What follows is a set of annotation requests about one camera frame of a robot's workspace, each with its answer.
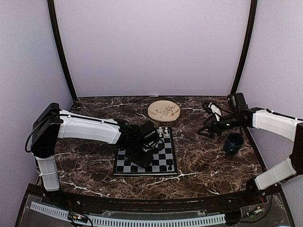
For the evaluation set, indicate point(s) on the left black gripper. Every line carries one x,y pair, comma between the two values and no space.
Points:
145,162

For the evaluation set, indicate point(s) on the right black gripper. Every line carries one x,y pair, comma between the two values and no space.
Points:
210,126

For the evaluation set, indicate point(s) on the black white chess board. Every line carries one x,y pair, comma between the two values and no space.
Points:
122,165

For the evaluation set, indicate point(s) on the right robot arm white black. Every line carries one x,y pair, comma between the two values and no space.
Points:
264,120

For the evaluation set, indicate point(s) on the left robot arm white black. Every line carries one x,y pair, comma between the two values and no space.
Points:
138,141

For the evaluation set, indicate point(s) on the row of white chess pieces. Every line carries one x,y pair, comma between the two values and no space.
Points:
163,132

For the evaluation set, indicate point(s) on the dark blue mug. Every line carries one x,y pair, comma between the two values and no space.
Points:
233,144

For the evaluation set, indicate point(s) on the beige bird painted plate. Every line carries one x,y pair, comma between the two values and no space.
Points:
164,111

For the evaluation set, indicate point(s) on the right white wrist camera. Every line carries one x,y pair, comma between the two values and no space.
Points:
212,108

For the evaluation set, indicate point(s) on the white slotted cable duct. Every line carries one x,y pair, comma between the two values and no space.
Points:
124,219

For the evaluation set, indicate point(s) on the right black frame post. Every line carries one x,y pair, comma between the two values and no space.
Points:
246,45

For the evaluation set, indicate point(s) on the black frame post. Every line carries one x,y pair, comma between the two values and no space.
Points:
60,51
246,45

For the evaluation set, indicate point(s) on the left black frame post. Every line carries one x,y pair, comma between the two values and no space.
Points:
60,51

